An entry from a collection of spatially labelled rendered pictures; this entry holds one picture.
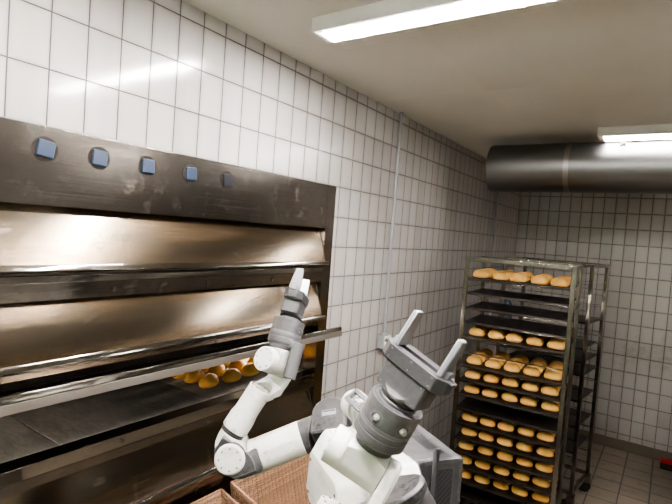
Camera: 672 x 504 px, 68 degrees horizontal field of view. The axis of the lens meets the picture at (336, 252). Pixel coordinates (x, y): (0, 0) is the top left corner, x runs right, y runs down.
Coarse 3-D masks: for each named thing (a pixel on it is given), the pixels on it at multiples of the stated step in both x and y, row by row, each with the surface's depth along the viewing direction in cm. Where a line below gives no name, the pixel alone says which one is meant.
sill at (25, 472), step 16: (288, 384) 226; (208, 400) 194; (224, 400) 195; (160, 416) 175; (176, 416) 176; (192, 416) 181; (208, 416) 188; (112, 432) 159; (128, 432) 160; (144, 432) 165; (160, 432) 170; (64, 448) 146; (80, 448) 147; (96, 448) 151; (112, 448) 156; (0, 464) 134; (16, 464) 135; (32, 464) 136; (48, 464) 140; (64, 464) 143; (0, 480) 130; (16, 480) 133
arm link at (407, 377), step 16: (384, 352) 78; (400, 352) 76; (416, 352) 78; (384, 368) 77; (400, 368) 75; (416, 368) 74; (432, 368) 76; (384, 384) 77; (400, 384) 75; (416, 384) 74; (432, 384) 72; (448, 384) 72; (368, 400) 77; (384, 400) 76; (400, 400) 74; (416, 400) 73; (432, 400) 76; (368, 416) 76; (384, 416) 74; (400, 416) 73; (416, 416) 76; (384, 432) 74; (400, 432) 74
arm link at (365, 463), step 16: (336, 432) 79; (352, 432) 81; (368, 432) 75; (336, 448) 78; (352, 448) 77; (368, 448) 76; (384, 448) 75; (400, 448) 76; (336, 464) 78; (352, 464) 77; (368, 464) 76; (384, 464) 76; (352, 480) 78; (368, 480) 76
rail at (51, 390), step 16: (304, 336) 210; (224, 352) 172; (240, 352) 179; (144, 368) 146; (160, 368) 151; (64, 384) 127; (80, 384) 131; (96, 384) 134; (0, 400) 115; (16, 400) 118
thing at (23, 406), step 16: (320, 336) 219; (336, 336) 229; (208, 352) 186; (128, 368) 159; (176, 368) 156; (192, 368) 161; (48, 384) 140; (112, 384) 138; (128, 384) 142; (32, 400) 121; (48, 400) 124; (64, 400) 127; (0, 416) 115
